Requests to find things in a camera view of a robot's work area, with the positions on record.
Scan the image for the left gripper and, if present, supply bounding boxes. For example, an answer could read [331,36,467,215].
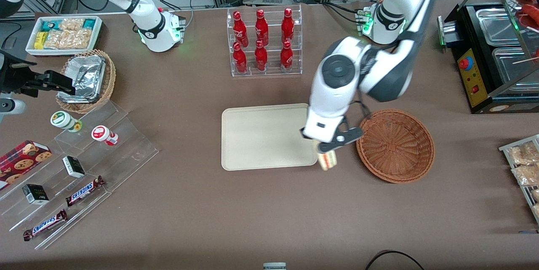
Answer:
[302,109,347,154]

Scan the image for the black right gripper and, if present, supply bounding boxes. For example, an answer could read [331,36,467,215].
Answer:
[0,50,77,99]

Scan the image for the triangle sandwich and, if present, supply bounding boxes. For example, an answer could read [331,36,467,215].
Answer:
[313,140,339,171]

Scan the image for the tan wicker basket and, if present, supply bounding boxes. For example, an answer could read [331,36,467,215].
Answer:
[55,49,117,114]

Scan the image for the beige plastic tray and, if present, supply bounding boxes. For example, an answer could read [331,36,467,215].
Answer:
[221,103,318,171]

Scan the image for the brown round wicker basket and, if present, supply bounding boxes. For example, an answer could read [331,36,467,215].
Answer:
[356,109,435,184]

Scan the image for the green lid yogurt cup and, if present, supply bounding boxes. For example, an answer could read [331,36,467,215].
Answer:
[50,110,83,133]

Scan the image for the aluminium foil containers stack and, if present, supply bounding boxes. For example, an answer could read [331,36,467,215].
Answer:
[59,54,106,104]

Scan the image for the large clear cookie bag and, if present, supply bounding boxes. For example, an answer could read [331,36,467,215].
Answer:
[44,29,93,50]

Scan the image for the white rectangular snack bin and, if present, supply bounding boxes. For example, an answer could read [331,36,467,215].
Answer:
[25,15,103,57]

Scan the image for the small clear cookie bag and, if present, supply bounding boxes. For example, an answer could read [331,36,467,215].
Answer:
[59,17,85,32]

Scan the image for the red lid yogurt cup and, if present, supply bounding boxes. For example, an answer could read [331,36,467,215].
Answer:
[91,125,120,147]

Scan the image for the red chocolate cookie box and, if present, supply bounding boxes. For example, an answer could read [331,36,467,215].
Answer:
[0,139,53,191]

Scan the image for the small black carton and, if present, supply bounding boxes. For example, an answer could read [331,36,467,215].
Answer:
[21,184,50,206]
[62,155,86,179]

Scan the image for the clear acrylic bottle rack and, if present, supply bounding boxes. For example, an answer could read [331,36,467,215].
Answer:
[227,4,303,78]

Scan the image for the red cola bottle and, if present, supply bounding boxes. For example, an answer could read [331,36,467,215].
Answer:
[232,42,248,74]
[254,40,269,72]
[232,11,249,48]
[255,9,270,47]
[281,8,295,44]
[280,40,294,73]

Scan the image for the clear acrylic step shelf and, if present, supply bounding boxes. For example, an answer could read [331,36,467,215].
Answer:
[0,99,160,251]

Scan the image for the snickers bar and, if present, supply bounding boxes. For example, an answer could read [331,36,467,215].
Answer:
[65,175,106,208]
[23,209,68,242]

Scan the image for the black hot food display machine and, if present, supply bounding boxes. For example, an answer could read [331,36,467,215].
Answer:
[437,0,539,114]

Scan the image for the steel food pan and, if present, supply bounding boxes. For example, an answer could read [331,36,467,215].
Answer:
[491,46,539,84]
[475,7,521,47]

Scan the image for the black floor cable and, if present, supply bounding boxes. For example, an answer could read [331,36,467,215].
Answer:
[364,250,426,270]

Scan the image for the grey wire tray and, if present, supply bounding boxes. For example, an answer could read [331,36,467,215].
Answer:
[499,134,539,225]

